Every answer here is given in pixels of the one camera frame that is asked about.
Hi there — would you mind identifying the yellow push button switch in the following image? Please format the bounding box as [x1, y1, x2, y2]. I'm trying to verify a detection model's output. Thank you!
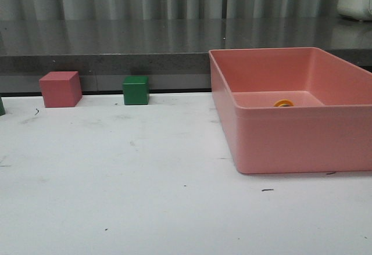
[274, 99, 294, 107]

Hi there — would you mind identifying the green cube near bin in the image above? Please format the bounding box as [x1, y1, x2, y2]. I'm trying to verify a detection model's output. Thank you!
[122, 76, 149, 105]

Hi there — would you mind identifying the dark grey stone counter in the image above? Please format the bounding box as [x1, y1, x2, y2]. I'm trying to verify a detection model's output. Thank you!
[1, 17, 371, 96]

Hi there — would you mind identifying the pink cube by counter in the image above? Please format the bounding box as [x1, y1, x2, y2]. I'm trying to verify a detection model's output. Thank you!
[39, 71, 83, 108]

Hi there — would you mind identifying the pink plastic bin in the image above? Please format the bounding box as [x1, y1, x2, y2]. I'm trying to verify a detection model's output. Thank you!
[209, 47, 371, 174]

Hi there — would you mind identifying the green cube on left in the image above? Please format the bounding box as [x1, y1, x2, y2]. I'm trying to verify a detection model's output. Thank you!
[0, 98, 6, 116]

